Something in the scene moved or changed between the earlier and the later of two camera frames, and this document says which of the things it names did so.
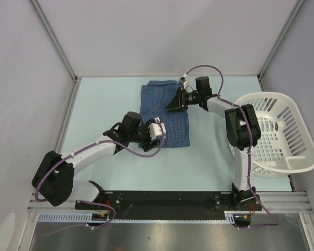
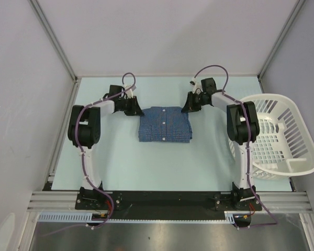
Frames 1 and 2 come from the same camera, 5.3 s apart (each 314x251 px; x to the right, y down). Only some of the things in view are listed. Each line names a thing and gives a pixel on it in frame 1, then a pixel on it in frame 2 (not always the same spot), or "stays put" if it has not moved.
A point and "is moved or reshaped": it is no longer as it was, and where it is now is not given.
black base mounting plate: x=168 y=205 stays put
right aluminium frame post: x=288 y=24 stays put
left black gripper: x=146 y=146 -> x=135 y=110
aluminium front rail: x=275 y=201 stays put
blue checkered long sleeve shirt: x=155 y=98 is moved or reshaped
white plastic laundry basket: x=287 y=145 stays put
